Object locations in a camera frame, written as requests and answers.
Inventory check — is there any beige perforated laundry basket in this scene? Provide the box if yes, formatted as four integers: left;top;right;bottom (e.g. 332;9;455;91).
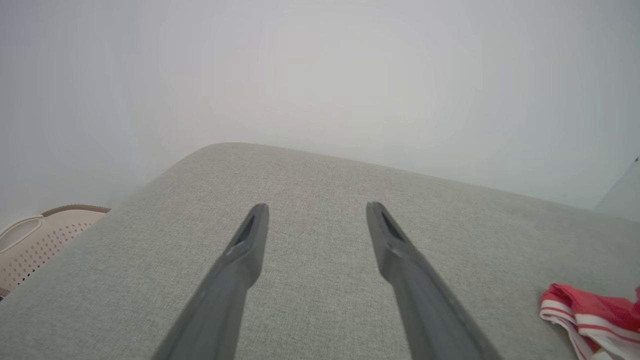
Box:
0;204;111;299

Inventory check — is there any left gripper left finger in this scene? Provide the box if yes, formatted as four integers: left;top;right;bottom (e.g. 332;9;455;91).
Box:
152;203;270;360

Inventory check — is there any red and white Bulls jersey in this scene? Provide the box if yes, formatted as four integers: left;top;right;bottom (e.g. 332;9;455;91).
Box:
539;283;640;360

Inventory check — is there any grey fabric sofa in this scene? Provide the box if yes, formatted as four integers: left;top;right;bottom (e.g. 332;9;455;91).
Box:
0;142;640;360

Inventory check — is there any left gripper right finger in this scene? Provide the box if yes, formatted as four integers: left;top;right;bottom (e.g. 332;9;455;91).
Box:
365;201;503;360

